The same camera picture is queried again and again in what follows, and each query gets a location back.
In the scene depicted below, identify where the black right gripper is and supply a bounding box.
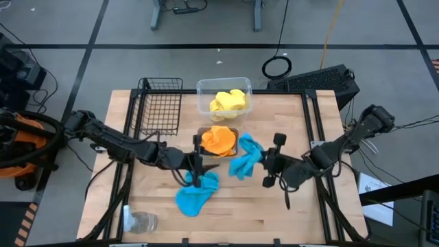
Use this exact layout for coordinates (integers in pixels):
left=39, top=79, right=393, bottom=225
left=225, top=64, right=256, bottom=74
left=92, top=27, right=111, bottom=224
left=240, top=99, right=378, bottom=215
left=257, top=132, right=292, bottom=188

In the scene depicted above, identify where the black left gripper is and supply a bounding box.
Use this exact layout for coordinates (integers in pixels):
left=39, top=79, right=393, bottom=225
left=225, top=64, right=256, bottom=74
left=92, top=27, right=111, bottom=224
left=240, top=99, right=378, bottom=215
left=169, top=134, right=220, bottom=188

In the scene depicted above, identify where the blue microfiber towel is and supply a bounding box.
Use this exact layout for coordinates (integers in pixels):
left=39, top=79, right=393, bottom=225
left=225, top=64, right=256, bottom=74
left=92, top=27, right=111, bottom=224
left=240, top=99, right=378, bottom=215
left=228, top=133, right=265, bottom=182
left=175, top=171, right=220, bottom=217

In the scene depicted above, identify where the grey plastic bin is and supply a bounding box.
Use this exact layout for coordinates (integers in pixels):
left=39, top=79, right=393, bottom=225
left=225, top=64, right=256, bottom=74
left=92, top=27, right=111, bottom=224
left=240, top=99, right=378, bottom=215
left=196, top=126, right=240, bottom=159

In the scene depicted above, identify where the large yellow microfiber towel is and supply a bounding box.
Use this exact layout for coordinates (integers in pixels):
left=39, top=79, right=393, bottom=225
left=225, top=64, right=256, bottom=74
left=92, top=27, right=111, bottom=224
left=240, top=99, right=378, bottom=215
left=215, top=89, right=252, bottom=120

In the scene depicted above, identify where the clear plastic bin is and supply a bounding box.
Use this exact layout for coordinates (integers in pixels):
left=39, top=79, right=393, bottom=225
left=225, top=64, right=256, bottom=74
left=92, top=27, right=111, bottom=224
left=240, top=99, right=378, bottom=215
left=195, top=77, right=254, bottom=123

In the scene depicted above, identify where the black perforated computer case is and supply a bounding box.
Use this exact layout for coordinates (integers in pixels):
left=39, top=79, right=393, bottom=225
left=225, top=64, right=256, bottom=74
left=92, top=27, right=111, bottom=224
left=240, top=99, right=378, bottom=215
left=266, top=64, right=361, bottom=111

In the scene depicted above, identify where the white paper sheet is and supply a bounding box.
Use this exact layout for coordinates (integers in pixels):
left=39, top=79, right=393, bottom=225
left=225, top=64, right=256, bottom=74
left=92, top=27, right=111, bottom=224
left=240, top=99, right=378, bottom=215
left=357, top=172, right=395, bottom=227

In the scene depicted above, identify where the grey desk leg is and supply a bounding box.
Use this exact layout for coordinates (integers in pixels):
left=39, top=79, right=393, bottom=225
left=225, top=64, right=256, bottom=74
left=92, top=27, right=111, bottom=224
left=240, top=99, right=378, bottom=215
left=150, top=0, right=164, bottom=31
left=252, top=0, right=264, bottom=33

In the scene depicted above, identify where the black beam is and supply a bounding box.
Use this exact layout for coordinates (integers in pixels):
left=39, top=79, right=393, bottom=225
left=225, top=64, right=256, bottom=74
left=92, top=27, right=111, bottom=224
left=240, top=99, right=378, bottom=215
left=359, top=174, right=439, bottom=207

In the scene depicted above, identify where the black power strip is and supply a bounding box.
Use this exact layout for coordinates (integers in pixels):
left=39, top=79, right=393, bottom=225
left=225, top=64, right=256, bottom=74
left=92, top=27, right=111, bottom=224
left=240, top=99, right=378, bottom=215
left=173, top=6, right=200, bottom=15

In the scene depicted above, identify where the grey control device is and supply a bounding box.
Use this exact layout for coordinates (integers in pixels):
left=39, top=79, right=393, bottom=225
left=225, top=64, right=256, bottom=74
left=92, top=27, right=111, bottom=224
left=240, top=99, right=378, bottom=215
left=418, top=189, right=439, bottom=247

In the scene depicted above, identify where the black equipment stack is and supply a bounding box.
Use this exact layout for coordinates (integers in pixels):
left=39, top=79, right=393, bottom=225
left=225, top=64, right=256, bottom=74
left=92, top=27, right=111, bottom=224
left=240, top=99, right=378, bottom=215
left=0, top=32, right=47, bottom=113

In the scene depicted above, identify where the black hanging coiled cable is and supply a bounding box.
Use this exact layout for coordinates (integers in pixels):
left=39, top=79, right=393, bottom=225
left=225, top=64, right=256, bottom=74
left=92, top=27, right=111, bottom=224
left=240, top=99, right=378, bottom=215
left=261, top=0, right=293, bottom=81

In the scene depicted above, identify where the black wire basket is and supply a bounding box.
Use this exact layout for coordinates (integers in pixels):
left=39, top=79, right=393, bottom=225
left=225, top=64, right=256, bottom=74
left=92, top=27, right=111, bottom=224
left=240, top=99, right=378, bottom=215
left=131, top=77, right=184, bottom=135

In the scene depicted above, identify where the yellow hanging cable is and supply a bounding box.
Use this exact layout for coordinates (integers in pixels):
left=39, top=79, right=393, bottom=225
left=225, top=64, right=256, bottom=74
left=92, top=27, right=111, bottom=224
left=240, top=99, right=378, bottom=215
left=319, top=0, right=345, bottom=69

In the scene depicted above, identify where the orange vacuum with black hose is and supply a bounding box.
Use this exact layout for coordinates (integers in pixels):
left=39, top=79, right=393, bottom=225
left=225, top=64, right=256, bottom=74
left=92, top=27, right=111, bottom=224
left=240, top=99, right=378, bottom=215
left=0, top=108, right=69, bottom=191

